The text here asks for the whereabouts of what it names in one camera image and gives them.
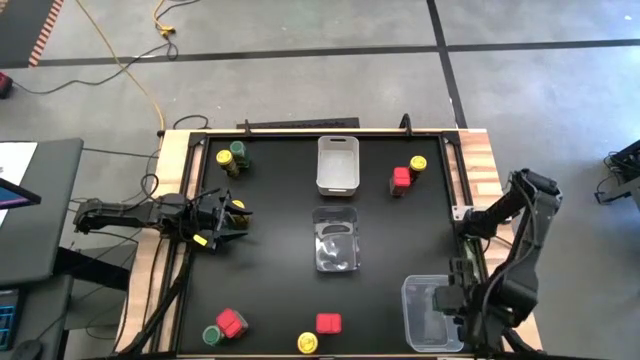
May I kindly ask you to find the white paper sheet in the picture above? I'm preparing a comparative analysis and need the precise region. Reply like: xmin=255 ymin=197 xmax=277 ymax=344
xmin=0 ymin=141 xmax=39 ymax=227

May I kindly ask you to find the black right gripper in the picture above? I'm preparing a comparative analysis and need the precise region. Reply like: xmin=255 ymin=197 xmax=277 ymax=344
xmin=432 ymin=256 xmax=482 ymax=350

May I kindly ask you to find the backlit keyboard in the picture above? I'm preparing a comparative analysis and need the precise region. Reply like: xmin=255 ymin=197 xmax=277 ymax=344
xmin=0 ymin=288 xmax=22 ymax=353

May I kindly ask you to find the thin black cable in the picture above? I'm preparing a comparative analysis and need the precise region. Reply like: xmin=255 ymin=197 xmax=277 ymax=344
xmin=82 ymin=146 xmax=162 ymax=160

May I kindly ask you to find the clear plastic container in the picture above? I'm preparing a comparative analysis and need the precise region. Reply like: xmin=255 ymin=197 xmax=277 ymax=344
xmin=401 ymin=274 xmax=466 ymax=354

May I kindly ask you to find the black equipment with cables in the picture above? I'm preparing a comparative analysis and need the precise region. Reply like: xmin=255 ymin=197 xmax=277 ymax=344
xmin=593 ymin=138 xmax=640 ymax=207

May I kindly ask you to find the long yellow cable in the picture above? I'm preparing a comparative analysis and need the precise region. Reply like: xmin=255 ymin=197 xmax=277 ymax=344
xmin=73 ymin=0 xmax=167 ymax=132

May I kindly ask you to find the grey translucent plastic bin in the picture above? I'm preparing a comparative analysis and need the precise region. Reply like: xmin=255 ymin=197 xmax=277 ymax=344
xmin=311 ymin=205 xmax=361 ymax=274

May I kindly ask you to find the red lid paprika tin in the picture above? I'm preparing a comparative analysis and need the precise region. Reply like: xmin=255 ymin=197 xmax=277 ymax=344
xmin=215 ymin=307 xmax=250 ymax=341
xmin=388 ymin=166 xmax=413 ymax=198
xmin=315 ymin=312 xmax=344 ymax=335

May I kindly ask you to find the black floor cable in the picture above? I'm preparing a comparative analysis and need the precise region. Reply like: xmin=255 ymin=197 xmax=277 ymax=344
xmin=10 ymin=40 xmax=180 ymax=96

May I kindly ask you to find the black mat with striped edge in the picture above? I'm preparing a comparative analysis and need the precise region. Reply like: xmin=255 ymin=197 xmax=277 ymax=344
xmin=0 ymin=0 xmax=66 ymax=69

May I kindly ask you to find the black diagonal strut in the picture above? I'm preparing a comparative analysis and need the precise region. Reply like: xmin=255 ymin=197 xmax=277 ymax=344
xmin=117 ymin=247 xmax=196 ymax=357

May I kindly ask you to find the yellow cable with plug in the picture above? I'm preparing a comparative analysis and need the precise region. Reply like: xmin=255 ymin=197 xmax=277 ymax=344
xmin=152 ymin=0 xmax=177 ymax=37

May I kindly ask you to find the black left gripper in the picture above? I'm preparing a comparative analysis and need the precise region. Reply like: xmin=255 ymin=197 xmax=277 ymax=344
xmin=187 ymin=192 xmax=254 ymax=251

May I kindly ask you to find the black desk crossbar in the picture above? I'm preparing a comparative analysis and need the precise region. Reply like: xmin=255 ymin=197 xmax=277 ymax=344
xmin=52 ymin=244 xmax=132 ymax=292

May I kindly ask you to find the black power strip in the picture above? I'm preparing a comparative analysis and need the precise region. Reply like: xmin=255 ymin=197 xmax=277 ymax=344
xmin=235 ymin=117 xmax=361 ymax=131

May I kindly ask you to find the black table mat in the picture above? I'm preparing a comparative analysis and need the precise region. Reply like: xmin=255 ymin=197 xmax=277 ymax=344
xmin=177 ymin=133 xmax=475 ymax=357

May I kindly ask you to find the black frame rail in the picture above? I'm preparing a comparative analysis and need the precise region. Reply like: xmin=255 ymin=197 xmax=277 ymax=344
xmin=167 ymin=132 xmax=209 ymax=357
xmin=439 ymin=130 xmax=475 ymax=261
xmin=199 ymin=130 xmax=451 ymax=141
xmin=172 ymin=352 xmax=479 ymax=360

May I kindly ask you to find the yellow lid spice jar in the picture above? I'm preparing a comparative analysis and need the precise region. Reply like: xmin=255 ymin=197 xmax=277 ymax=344
xmin=296 ymin=331 xmax=320 ymax=356
xmin=407 ymin=154 xmax=429 ymax=184
xmin=230 ymin=198 xmax=251 ymax=230
xmin=215 ymin=148 xmax=241 ymax=179

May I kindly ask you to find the white plastic bin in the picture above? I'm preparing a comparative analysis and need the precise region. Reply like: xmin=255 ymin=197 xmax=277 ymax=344
xmin=315 ymin=135 xmax=361 ymax=197

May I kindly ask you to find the tablet screen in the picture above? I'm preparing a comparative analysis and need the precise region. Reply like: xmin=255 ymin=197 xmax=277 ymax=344
xmin=0 ymin=176 xmax=43 ymax=210

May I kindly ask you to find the black cable loop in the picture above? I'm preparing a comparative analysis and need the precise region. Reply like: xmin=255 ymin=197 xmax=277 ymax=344
xmin=172 ymin=113 xmax=211 ymax=132

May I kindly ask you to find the grey desk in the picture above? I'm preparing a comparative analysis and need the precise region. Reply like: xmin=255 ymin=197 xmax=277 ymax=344
xmin=0 ymin=138 xmax=85 ymax=287

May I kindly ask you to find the green lid spice jar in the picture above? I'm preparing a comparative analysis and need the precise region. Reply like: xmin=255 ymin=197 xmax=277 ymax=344
xmin=201 ymin=324 xmax=226 ymax=348
xmin=228 ymin=139 xmax=252 ymax=170

